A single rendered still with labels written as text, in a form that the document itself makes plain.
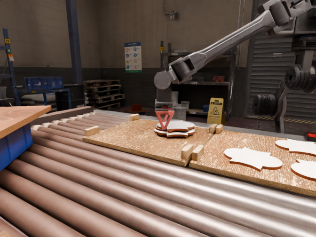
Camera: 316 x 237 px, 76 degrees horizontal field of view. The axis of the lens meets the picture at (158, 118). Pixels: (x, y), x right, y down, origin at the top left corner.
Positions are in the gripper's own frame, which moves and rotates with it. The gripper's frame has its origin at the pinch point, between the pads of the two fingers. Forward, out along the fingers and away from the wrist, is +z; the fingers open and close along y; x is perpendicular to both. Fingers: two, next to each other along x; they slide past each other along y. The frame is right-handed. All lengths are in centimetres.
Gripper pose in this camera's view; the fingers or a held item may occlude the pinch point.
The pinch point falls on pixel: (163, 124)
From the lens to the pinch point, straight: 78.4
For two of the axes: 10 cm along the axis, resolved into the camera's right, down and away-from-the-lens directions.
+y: -0.4, -2.3, 9.7
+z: -0.2, 9.7, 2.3
